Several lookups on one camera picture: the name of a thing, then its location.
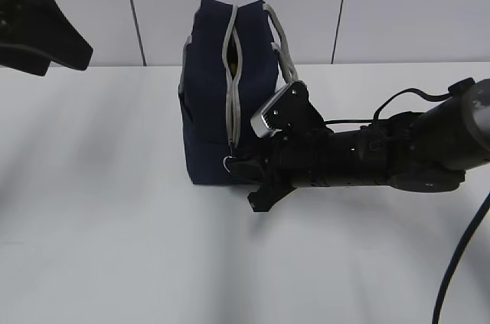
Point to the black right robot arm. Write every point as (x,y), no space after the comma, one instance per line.
(418,152)

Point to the yellow banana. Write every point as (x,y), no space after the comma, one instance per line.
(232,59)

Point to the navy blue lunch bag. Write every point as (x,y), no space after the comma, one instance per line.
(216,108)

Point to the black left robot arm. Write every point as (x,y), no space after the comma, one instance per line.
(36,33)

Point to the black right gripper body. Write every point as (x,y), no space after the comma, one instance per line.
(284,163)

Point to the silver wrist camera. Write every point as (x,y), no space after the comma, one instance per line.
(288,110)

